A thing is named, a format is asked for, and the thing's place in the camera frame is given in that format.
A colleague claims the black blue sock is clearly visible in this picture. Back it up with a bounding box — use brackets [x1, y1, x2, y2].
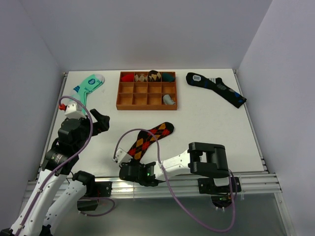
[186, 72, 247, 108]

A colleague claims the rolled dark teal sock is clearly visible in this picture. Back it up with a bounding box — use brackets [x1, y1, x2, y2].
[162, 73, 175, 83]

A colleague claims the rolled black argyle sock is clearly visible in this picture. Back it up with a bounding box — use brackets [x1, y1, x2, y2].
[148, 70, 161, 82]

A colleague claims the aluminium front rail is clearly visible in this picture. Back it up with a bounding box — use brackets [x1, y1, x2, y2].
[23, 173, 283, 201]

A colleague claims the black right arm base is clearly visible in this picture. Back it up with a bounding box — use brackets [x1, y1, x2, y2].
[197, 177, 242, 209]

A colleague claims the mint green sock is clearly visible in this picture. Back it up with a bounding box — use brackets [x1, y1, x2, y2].
[70, 74, 105, 106]

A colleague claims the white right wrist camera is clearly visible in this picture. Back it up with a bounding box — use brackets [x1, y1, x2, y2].
[113, 148, 132, 165]

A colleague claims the rolled grey sock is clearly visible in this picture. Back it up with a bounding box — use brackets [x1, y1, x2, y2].
[162, 94, 176, 105]

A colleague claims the brown wooden compartment tray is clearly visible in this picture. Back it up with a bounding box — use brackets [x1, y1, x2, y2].
[116, 70, 178, 111]

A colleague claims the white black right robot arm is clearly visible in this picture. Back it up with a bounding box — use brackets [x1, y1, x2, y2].
[113, 142, 230, 192]

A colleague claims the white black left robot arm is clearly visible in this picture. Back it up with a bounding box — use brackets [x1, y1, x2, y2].
[0, 109, 110, 236]

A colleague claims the rolled red sock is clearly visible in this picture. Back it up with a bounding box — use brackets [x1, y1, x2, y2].
[121, 74, 134, 82]

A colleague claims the red yellow argyle sock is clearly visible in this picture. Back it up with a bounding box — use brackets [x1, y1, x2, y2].
[127, 122, 175, 164]

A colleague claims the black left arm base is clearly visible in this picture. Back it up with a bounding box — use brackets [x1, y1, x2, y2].
[77, 181, 112, 211]

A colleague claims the rolled beige argyle sock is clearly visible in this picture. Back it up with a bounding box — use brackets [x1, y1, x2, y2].
[134, 73, 148, 82]

